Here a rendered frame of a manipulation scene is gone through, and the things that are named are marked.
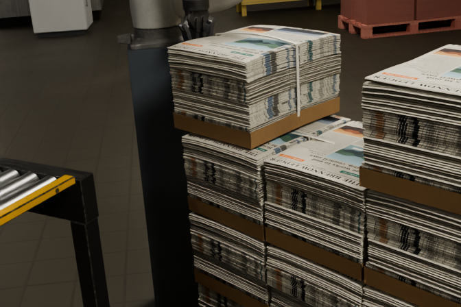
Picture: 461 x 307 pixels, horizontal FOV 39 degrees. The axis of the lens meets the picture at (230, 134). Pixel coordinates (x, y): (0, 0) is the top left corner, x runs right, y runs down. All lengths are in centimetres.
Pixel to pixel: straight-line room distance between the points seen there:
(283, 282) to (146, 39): 87
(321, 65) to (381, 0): 532
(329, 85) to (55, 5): 671
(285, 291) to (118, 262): 131
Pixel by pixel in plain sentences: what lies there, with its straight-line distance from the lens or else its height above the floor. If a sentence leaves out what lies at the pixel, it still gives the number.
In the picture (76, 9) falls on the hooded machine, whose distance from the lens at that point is 829.
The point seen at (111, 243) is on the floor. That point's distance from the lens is 303.
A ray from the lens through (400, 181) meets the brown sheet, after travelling 133.
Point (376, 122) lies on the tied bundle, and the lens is 133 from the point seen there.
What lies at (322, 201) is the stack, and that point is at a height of 76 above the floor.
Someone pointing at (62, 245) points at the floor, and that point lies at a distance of 308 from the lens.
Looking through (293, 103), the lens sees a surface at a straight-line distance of 171.
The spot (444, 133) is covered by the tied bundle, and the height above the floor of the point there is 99.
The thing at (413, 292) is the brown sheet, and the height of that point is 63.
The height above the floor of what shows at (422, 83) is 107.
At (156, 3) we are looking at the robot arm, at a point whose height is 114.
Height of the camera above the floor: 140
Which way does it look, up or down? 19 degrees down
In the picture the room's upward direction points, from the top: 4 degrees counter-clockwise
